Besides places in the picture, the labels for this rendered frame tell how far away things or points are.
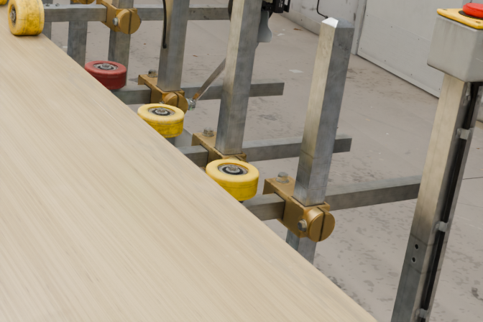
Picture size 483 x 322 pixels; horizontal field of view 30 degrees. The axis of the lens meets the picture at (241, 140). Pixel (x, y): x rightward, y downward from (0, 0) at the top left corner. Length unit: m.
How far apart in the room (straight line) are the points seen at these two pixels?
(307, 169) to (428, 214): 0.26
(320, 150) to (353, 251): 1.86
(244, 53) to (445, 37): 0.51
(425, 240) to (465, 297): 1.91
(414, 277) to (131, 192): 0.40
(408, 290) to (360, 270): 1.87
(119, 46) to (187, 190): 0.76
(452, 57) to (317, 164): 0.35
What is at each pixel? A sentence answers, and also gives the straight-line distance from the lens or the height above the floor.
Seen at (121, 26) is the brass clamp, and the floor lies 0.94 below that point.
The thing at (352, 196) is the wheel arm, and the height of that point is 0.84.
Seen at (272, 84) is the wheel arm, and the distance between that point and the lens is 1.94.
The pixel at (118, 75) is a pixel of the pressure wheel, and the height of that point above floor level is 0.90.
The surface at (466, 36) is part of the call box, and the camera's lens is 1.06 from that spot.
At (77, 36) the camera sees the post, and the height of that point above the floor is 0.84.
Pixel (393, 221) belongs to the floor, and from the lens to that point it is 3.47.
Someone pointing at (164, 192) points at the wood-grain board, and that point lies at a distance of 1.25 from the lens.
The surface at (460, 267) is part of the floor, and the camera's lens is 3.25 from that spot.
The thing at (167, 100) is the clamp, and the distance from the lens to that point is 1.75.
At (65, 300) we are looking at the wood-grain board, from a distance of 1.00.
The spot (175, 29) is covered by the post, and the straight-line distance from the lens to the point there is 1.73.
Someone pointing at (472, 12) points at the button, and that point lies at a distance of 1.08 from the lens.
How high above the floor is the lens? 1.43
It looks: 21 degrees down
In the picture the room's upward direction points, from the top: 8 degrees clockwise
